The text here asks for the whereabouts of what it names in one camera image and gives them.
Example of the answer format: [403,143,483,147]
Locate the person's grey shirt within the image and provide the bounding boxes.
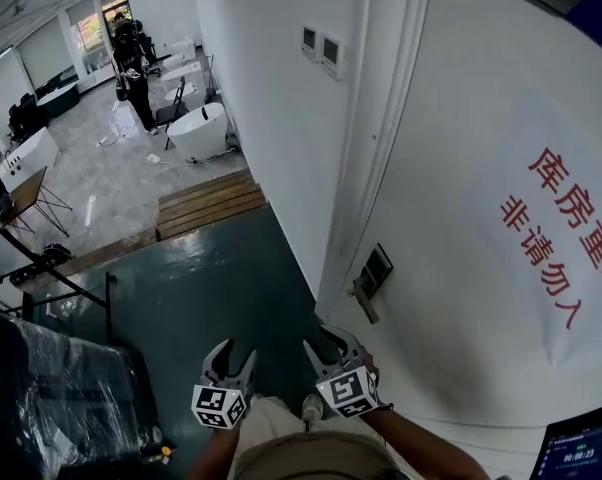
[230,429,400,480]

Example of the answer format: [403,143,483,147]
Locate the white door frame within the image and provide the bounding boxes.
[314,0,435,314]

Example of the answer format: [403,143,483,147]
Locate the wooden table black legs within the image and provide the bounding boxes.
[0,165,74,239]

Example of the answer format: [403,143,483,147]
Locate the black metal frame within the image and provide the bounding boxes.
[0,212,118,345]

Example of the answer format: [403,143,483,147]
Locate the plastic-wrapped black furniture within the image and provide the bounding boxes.
[0,312,162,480]

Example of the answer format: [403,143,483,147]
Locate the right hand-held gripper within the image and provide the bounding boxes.
[301,323,383,420]

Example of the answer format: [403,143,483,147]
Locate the black metal door lock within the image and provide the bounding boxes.
[347,242,395,326]

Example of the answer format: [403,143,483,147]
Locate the white rectangular bathtub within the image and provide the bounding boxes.
[0,126,61,189]

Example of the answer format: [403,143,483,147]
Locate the white oval bathtub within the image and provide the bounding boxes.
[166,101,231,162]

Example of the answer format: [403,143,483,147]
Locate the black folding chair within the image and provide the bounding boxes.
[154,75,189,151]

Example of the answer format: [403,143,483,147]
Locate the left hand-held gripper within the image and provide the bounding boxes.
[190,338,259,430]

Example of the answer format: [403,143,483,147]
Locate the white door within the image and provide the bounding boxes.
[314,0,602,480]

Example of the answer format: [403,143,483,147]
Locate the white paper sign red print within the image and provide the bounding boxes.
[459,81,602,369]

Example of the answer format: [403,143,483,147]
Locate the white wall control panel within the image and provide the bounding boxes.
[320,31,347,81]
[301,24,320,62]

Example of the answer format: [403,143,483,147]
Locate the wooden slat step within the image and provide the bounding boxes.
[155,168,268,242]

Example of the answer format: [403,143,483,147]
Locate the person's beige trousers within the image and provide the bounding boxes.
[238,393,310,457]

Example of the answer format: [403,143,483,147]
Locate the person's right forearm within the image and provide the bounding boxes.
[359,403,490,480]

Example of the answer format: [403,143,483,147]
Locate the person's light shoe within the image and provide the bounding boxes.
[300,393,325,422]

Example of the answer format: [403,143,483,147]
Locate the tablet screen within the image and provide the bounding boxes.
[534,409,602,480]

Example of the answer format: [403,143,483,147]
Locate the person's left forearm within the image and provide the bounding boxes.
[187,423,243,480]

